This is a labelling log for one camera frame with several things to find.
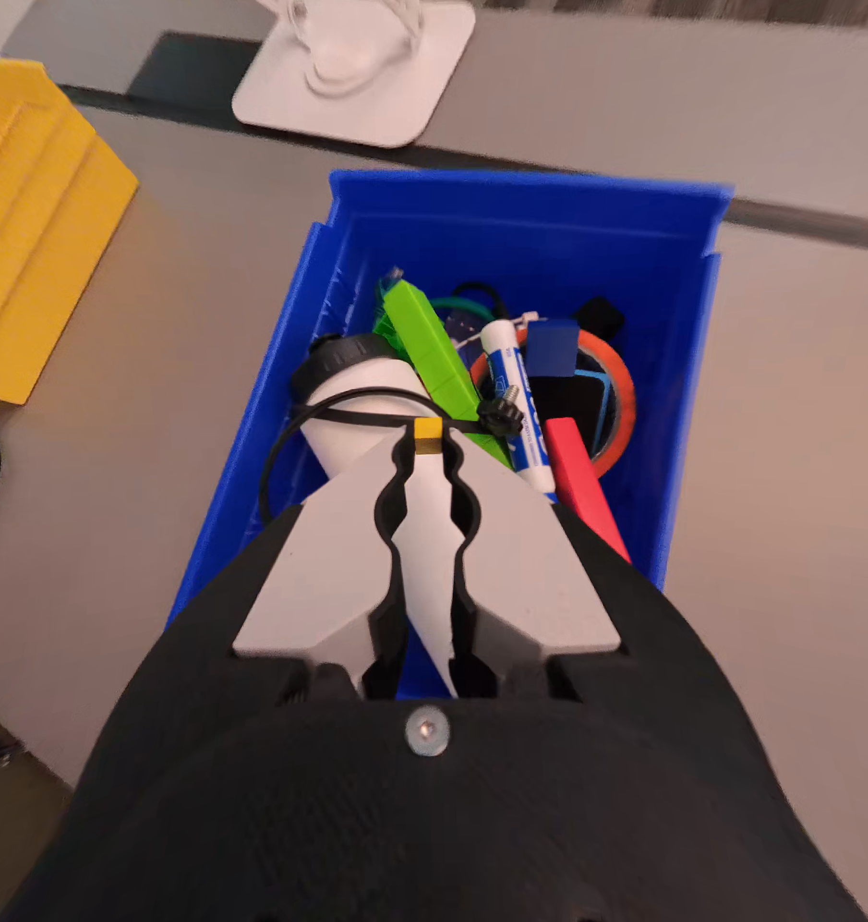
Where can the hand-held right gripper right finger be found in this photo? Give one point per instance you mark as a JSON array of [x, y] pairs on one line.
[[535, 576]]

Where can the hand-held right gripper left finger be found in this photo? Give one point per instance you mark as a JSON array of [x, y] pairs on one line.
[[319, 569]]

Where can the small yellow block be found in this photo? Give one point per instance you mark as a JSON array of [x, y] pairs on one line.
[[428, 432]]

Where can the blue storage bin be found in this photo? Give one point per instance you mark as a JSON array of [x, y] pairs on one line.
[[520, 238]]

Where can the yellow storage bin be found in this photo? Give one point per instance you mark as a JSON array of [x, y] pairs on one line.
[[38, 216]]

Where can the red block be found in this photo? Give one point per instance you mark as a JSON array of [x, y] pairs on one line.
[[585, 482]]

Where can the black zip tie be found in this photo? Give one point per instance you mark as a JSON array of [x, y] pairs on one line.
[[355, 418]]

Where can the black thumb screw knob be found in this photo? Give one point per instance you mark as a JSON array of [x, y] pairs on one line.
[[500, 416]]

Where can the white marker blue label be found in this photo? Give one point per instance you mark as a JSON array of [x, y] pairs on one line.
[[520, 389]]

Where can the orange tape roll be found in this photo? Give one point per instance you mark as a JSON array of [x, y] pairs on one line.
[[618, 403]]

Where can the blue block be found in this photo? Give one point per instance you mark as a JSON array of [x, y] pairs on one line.
[[553, 349]]

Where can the bright green block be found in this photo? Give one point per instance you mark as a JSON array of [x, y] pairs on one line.
[[441, 360]]

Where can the white zip tie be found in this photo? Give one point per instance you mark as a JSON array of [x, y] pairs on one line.
[[531, 318]]

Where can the small black plastic piece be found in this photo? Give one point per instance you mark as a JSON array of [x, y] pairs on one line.
[[599, 317]]

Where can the dark green brush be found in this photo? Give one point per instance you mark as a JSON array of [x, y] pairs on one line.
[[387, 302]]

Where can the white sign stand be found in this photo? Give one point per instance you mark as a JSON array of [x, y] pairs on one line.
[[376, 108]]

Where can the dark flat mat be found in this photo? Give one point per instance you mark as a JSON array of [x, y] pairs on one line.
[[189, 72]]

